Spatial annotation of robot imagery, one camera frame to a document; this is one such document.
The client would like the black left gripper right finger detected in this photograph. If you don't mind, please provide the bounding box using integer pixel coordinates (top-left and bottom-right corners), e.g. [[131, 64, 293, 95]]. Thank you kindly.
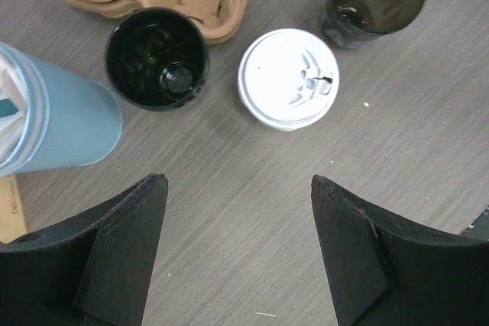
[[311, 176, 488, 325]]

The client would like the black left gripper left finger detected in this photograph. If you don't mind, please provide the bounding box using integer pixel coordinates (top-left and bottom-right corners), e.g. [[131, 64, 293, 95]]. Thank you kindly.
[[1, 173, 168, 325]]

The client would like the single white cup lid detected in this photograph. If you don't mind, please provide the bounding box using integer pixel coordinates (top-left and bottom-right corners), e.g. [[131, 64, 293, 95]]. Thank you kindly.
[[237, 28, 340, 132]]

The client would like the pink kraft paper bag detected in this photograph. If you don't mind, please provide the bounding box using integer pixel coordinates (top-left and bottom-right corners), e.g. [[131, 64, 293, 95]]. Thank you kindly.
[[0, 174, 28, 244]]

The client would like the light blue straw cup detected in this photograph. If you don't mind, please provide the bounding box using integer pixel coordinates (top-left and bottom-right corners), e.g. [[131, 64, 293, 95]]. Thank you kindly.
[[1, 44, 123, 176]]

